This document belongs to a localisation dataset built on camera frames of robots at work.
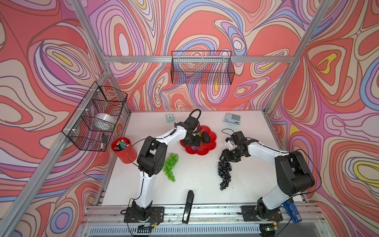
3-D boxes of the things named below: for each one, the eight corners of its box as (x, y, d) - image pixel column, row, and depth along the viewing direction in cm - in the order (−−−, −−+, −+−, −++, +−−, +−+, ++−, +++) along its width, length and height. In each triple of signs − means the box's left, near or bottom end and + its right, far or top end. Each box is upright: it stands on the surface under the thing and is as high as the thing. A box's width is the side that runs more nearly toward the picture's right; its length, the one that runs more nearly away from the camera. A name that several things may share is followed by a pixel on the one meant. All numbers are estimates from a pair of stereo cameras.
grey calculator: (224, 122, 114) (224, 120, 113) (225, 114, 120) (226, 112, 118) (239, 125, 112) (240, 123, 110) (240, 117, 118) (240, 115, 116)
